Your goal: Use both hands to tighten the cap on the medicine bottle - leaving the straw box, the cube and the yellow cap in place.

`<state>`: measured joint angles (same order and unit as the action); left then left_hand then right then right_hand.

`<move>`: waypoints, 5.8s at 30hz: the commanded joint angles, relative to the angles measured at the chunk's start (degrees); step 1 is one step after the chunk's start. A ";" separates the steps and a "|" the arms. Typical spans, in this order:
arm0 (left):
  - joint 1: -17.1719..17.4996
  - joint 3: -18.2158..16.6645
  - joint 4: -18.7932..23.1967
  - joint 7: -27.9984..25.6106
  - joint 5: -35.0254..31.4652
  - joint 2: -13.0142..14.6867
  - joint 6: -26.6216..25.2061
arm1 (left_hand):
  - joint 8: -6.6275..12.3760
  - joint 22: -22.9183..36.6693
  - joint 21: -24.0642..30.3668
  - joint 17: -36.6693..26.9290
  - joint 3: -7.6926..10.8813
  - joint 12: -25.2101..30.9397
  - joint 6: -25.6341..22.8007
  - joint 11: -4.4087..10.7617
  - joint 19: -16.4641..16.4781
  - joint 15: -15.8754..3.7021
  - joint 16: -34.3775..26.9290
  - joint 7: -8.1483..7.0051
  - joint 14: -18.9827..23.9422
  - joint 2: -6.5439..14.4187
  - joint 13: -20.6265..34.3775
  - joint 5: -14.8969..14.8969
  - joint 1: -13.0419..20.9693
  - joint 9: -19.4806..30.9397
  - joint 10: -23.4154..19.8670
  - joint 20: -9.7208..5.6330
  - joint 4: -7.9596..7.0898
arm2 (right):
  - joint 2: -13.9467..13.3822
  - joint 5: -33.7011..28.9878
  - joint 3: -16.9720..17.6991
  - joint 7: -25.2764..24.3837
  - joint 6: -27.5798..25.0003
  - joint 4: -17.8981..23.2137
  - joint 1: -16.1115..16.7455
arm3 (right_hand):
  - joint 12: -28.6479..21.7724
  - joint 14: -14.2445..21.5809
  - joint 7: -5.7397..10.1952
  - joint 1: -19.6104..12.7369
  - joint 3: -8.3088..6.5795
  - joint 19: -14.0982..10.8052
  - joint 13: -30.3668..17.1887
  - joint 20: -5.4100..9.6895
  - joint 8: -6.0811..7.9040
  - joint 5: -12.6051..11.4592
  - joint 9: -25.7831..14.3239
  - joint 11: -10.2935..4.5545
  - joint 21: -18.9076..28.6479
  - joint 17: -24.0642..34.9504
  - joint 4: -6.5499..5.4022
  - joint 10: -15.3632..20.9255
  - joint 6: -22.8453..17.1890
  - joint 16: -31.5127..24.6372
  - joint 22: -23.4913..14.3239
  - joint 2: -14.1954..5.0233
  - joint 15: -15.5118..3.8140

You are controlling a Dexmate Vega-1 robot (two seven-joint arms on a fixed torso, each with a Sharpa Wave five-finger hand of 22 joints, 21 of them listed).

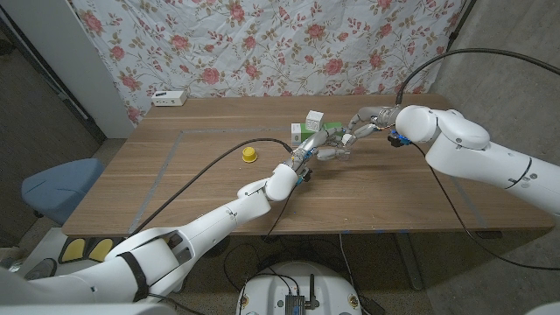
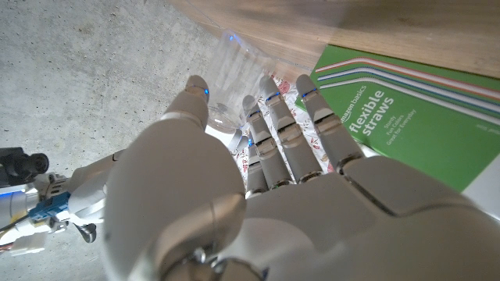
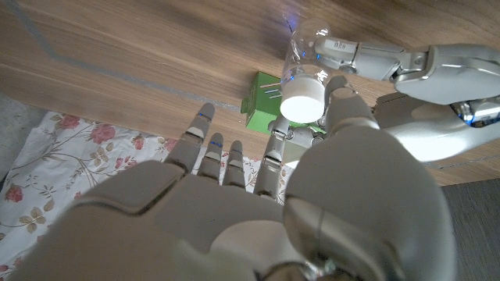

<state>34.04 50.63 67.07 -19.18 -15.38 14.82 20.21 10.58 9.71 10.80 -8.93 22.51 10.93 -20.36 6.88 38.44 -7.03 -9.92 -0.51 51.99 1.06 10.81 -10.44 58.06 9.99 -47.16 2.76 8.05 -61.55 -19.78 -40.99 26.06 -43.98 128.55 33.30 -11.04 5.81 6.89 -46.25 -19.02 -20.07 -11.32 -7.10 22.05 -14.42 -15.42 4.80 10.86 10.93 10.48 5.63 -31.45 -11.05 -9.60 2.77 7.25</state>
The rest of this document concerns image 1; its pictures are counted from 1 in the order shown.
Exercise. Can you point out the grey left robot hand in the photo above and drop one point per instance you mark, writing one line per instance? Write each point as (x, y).
(312, 146)

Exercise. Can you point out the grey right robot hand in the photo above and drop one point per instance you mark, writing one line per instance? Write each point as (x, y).
(374, 114)

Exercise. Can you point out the clear white-capped medicine bottle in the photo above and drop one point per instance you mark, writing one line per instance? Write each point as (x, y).
(346, 140)

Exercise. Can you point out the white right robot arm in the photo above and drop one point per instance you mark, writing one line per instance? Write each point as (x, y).
(477, 159)

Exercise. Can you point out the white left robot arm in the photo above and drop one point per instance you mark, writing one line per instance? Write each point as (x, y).
(197, 232)

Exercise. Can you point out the green flexible straws box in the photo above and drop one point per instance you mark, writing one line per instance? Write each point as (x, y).
(302, 135)

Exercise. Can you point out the white cube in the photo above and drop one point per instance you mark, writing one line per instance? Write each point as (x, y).
(314, 121)

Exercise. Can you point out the yellow bottle cap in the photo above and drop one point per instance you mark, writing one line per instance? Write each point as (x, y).
(249, 154)

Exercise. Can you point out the black electronics box with antenna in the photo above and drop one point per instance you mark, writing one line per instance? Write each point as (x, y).
(295, 303)

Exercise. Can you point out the floral backdrop cloth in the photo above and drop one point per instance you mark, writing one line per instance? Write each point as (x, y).
(271, 48)

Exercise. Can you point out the black backdrop stand pole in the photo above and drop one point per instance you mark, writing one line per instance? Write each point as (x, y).
(460, 19)

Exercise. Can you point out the white robot torso base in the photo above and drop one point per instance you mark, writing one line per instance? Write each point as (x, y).
(271, 289)

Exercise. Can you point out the grey table leg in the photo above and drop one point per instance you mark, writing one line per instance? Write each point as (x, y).
(409, 262)

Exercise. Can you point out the white power strip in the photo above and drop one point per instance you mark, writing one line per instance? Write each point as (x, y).
(168, 98)

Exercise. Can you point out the yellow black foot pedal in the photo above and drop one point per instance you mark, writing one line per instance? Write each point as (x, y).
(72, 250)
(100, 247)

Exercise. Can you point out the blue padded stool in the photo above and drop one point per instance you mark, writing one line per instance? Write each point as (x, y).
(61, 186)

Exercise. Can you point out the white board panel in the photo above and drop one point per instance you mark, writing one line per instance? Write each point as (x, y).
(74, 57)

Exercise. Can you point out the grey slipper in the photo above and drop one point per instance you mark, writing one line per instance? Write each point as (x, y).
(41, 269)

